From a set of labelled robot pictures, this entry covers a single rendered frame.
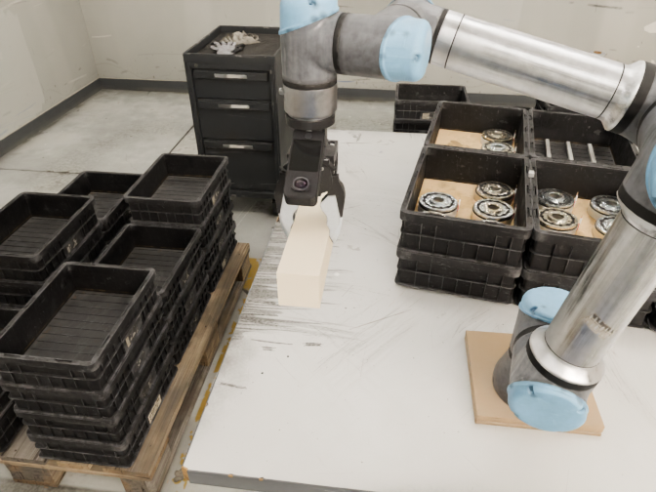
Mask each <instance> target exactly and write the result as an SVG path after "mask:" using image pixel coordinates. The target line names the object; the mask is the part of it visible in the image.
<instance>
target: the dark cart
mask: <svg viewBox="0 0 656 492"><path fill-rule="evenodd" d="M279 29H280V27H277V26H243V25H219V26H218V27H216V28H215V29H214V30H212V31H211V32H210V33H208V34H207V35H206V36H204V37H203V38H202V39H200V40H199V41H198V42H197V43H195V44H194V45H193V46H191V47H190V48H189V49H187V50H186V51H185V52H183V58H184V69H185V76H186V82H187V87H188V94H189V100H190V107H191V113H192V120H193V126H194V133H195V138H196V145H197V151H198V154H200V155H219V156H227V158H228V164H227V165H226V168H227V169H228V172H227V177H228V178H229V179H230V182H231V186H230V188H229V191H231V194H230V196H231V197H247V198H262V199H272V209H273V214H278V213H277V208H276V202H275V197H274V192H275V187H276V184H277V182H278V180H279V174H280V172H281V170H282V171H286V170H285V169H284V168H283V165H284V163H286V162H287V161H288V158H287V153H288V150H289V148H290V146H291V142H292V137H293V132H294V130H295V129H294V128H291V127H289V126H288V125H287V124H286V117H285V110H284V95H280V94H279V88H283V82H282V65H281V47H280V35H279V34H278V31H279ZM243 30H244V32H246V34H248V33H253V34H256V35H258V36H259V39H258V40H257V41H259V42H260V43H254V44H248V45H245V46H241V47H243V50H242V51H239V52H237V53H234V54H232V55H231V54H217V52H216V51H214V50H212V49H210V47H211V46H215V47H216V48H217V45H211V43H212V42H219V43H220V41H221V40H222V39H223V38H224V37H225V38H226V36H227V35H228V34H230V35H232V33H234V32H236V31H239V32H241V33H242V31H243Z"/></svg>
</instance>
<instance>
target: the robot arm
mask: <svg viewBox="0 0 656 492"><path fill-rule="evenodd" d="M278 34H279V35H280V47H281V65H282V82H283V88H279V94H280V95H284V110H285V117H286V124H287V125H288V126H289V127H291V128H294V129H295V130H294V132H293V137H292V142H291V146H290V148H289V150H288V153H287V158H288V161H287V162H286V163H284V165H283V168H284V169H285V170H286V171H282V170H281V172H280V174H279V180H278V182H277V184H276V187H275V192H274V197H275V202H276V208H277V213H278V215H279V220H280V223H281V226H282V229H283V231H284V233H285V235H286V237H287V239H288V237H289V234H290V231H291V228H292V225H293V223H294V221H295V218H296V216H295V212H296V211H297V210H298V207H299V206H309V207H313V206H315V205H316V204H317V200H318V196H321V194H322V193H324V192H326V191H327V193H326V194H325V195H324V196H323V197H322V199H321V202H320V207H321V210H322V212H323V213H324V214H325V215H326V217H327V223H326V224H327V226H328V227H329V237H330V239H331V241H332V242H333V243H335V242H336V241H337V239H338V237H339V235H340V231H341V226H342V219H343V212H344V206H345V199H346V191H345V187H344V184H343V183H342V182H341V181H340V177H339V174H337V173H338V141H334V140H328V139H327V128H329V127H331V126H332V125H334V123H335V111H336V110H337V88H338V82H337V74H342V75H348V76H357V77H366V78H375V79H384V80H388V81H390V82H399V81H408V82H416V81H419V80H420V79H422V78H423V76H424V75H425V72H426V68H427V66H428V63H431V64H434V65H437V66H440V67H443V68H446V69H449V70H452V71H455V72H458V73H461V74H464V75H467V76H469V77H472V78H475V79H478V80H481V81H484V82H487V83H490V84H493V85H496V86H499V87H502V88H505V89H508V90H511V91H514V92H517V93H520V94H522V95H525V96H528V97H531V98H534V99H537V100H540V101H543V102H546V103H551V104H554V105H557V106H560V107H563V108H566V109H570V110H573V111H576V112H579V113H582V114H585V115H588V116H590V117H593V118H596V119H599V120H600V121H601V122H602V125H603V127H604V130H606V131H609V132H612V133H615V134H618V135H621V136H623V137H624V138H626V139H628V140H629V141H631V142H632V143H634V144H635V145H636V146H637V148H638V156H637V158H636V160H635V162H634V164H633V165H632V167H631V169H630V170H629V172H628V174H627V175H626V177H625V178H624V180H623V181H622V183H621V185H620V186H619V188H618V190H617V198H618V201H619V203H620V205H621V210H620V212H619V213H618V215H617V217H616V218H615V220H614V221H613V223H612V225H611V226H610V228H609V230H607V232H606V233H605V235H604V237H603V238H602V240H601V241H600V243H599V245H598V246H597V248H596V250H595V251H594V253H593V255H592V257H591V258H590V260H589V261H588V263H587V265H586V266H585V268H584V270H583V271H582V273H581V274H580V276H579V278H578V279H577V281H576V283H575V284H574V286H573V287H572V289H571V291H570V292H568V291H565V290H562V289H558V288H554V287H538V288H533V289H530V290H529V291H527V292H526V293H525V294H524V295H523V297H522V300H521V302H520V303H519V305H518V307H519V310H518V314H517V318H516V322H515V325H514V328H513V332H512V339H511V343H510V347H509V348H508V350H507V351H506V352H505V353H504V354H503V356H502V357H501V358H500V359H499V360H498V361H497V363H496V365H495V368H494V371H493V376H492V383H493V387H494V390H495V392H497V394H498V395H499V397H500V398H501V399H502V400H503V401H504V402H505V403H506V404H507V405H509V407H510V409H511V410H512V411H513V413H514V414H515V415H516V416H517V418H518V419H519V420H520V421H522V422H523V423H525V424H527V425H529V426H531V427H533V428H536V429H539V430H543V431H554V432H556V431H562V432H564V431H573V430H575V429H577V428H579V427H580V426H582V425H583V424H584V423H585V422H586V420H587V414H588V413H589V406H588V404H587V401H588V397H589V395H590V393H591V392H592V391H593V390H594V388H595V387H596V385H597V384H598V383H599V381H600V380H601V379H602V377H603V376H604V373H605V363H604V360H603V357H604V356H605V355H606V353H607V352H608V351H609V349H610V348H611V347H612V346H613V344H614V343H615V342H616V340H617V339H618V338H619V336H620V335H621V334H622V332H623V331H624V330H625V328H626V327H627V326H628V324H629V323H630V322H631V320H632V319H633V318H634V316H635V315H636V313H637V312H638V311H639V309H640V308H641V307H642V305H643V304H644V303H645V302H646V300H647V299H648V298H649V296H650V295H651V294H652V292H653V291H654V290H655V288H656V64H654V63H651V62H648V61H636V62H634V63H632V64H624V63H621V62H618V61H613V60H610V59H607V58H604V57H600V56H597V55H594V54H591V53H587V52H584V51H581V50H578V49H575V48H571V47H568V46H565V45H562V44H558V43H555V42H553V41H550V40H547V39H543V38H540V37H537V36H534V35H530V34H527V33H524V32H521V31H517V30H514V29H511V28H508V27H505V26H501V25H498V24H496V23H493V22H489V21H486V20H481V19H478V18H474V17H471V16H468V15H465V14H461V13H458V12H455V11H452V10H448V9H445V8H443V7H439V6H436V5H434V4H433V3H432V1H431V0H392V1H391V2H390V3H389V4H388V6H387V7H385V8H384V9H383V10H382V11H380V12H379V13H378V14H376V15H366V14H352V13H345V12H339V6H338V0H281V1H280V29H279V31H278ZM332 144H334V145H332ZM334 164H335V166H334ZM334 171H335V173H334Z"/></svg>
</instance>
